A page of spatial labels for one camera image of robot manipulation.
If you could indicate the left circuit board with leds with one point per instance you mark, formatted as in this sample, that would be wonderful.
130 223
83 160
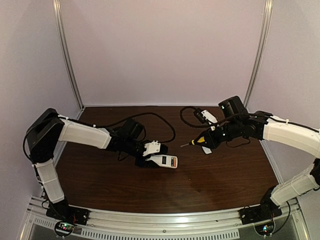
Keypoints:
63 229

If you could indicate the aluminium corner post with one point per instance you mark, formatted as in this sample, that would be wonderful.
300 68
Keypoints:
65 52
263 36

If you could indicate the white remote control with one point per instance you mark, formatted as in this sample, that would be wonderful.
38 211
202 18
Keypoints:
163 160

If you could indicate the aluminium front rail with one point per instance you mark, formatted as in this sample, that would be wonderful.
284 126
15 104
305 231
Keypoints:
211 225

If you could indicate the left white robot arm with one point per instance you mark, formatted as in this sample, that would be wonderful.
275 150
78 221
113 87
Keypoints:
41 139

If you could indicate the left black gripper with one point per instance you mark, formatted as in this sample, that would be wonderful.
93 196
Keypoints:
141 155

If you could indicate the right circuit board with leds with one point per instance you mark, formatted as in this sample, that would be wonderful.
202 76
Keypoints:
265 229

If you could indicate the circuit board with leds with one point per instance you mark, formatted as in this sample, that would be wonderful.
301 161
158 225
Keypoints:
63 229
265 229

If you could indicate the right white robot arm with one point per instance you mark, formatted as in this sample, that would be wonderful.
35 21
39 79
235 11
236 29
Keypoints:
264 126

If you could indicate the yellow handled screwdriver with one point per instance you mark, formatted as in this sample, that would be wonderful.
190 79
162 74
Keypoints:
195 142

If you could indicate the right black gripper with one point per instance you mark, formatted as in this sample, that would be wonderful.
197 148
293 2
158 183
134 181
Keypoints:
211 138

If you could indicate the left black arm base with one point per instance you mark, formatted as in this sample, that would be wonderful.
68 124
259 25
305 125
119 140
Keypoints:
66 213

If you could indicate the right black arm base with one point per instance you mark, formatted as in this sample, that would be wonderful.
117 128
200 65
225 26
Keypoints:
266 210

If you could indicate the white battery cover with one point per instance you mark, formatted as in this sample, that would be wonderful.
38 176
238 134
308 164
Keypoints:
206 150

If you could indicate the left aluminium corner post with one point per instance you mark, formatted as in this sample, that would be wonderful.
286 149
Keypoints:
65 52

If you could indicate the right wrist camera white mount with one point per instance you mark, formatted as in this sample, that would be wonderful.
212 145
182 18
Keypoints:
205 117

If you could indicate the orange batteries in remote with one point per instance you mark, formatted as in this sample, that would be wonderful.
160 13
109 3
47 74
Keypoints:
174 162

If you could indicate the right aluminium corner post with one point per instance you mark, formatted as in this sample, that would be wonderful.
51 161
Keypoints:
263 36

